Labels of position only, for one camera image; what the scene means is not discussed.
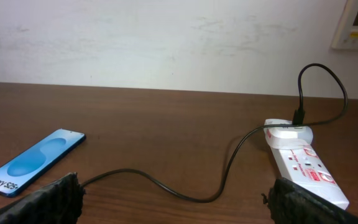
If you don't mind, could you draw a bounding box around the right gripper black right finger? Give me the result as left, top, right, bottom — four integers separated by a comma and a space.
262, 178, 358, 224

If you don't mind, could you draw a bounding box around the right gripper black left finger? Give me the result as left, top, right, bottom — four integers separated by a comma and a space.
0, 172, 85, 224

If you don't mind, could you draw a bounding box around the blue smartphone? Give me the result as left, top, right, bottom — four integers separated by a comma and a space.
0, 129, 86, 197

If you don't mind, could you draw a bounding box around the white charger plug adapter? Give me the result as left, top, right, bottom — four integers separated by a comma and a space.
264, 126, 313, 150

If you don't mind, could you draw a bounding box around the white power strip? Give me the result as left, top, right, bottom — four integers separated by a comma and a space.
263, 118, 350, 211

